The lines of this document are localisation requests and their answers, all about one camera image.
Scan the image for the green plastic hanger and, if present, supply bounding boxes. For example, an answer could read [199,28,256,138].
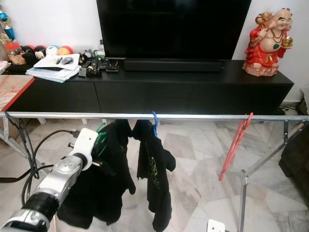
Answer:
[94,122,108,158]

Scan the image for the black fonemax T-shirt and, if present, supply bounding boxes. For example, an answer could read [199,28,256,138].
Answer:
[56,119,137,230]
[133,119,177,232]

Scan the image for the blue plastic hanger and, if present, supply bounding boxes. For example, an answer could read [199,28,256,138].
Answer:
[151,111,160,138]

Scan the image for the red plastic hanger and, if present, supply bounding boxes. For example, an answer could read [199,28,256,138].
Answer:
[218,112,254,182]

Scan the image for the marble-pattern table red edge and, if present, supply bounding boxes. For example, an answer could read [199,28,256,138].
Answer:
[0,74,35,113]

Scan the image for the red-lidded snack jar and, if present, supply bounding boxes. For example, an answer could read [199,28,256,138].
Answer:
[4,41,22,64]

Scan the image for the black round figurine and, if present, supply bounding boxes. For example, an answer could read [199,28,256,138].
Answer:
[33,45,47,64]
[21,45,35,64]

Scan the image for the white paper stack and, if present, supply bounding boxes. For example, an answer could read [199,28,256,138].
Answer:
[26,53,82,84]

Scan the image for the blue gold trophy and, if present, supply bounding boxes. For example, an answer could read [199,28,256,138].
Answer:
[0,11,14,43]

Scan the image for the black electronic gadgets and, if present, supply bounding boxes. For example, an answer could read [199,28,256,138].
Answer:
[79,47,120,78]

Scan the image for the black TV console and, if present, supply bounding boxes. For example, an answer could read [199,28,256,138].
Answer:
[7,59,295,116]

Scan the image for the black soundbar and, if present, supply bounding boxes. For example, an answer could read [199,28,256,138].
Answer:
[123,58,225,73]

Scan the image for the black flat television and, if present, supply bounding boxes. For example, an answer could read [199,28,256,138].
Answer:
[96,0,253,61]

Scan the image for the silver clothes rack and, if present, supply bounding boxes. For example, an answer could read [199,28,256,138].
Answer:
[0,111,309,232]

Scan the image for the red laughing Buddha statue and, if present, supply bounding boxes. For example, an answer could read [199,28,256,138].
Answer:
[242,7,295,78]

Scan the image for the black wire hanger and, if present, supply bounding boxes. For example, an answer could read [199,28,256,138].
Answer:
[5,112,42,182]

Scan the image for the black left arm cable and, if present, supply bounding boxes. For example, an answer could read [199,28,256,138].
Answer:
[21,129,78,206]

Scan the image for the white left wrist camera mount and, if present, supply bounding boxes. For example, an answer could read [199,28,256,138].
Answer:
[72,128,99,170]

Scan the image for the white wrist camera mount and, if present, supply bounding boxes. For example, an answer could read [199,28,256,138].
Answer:
[72,128,99,170]
[206,219,226,232]

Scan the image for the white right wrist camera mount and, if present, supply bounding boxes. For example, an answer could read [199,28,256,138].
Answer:
[206,219,226,232]

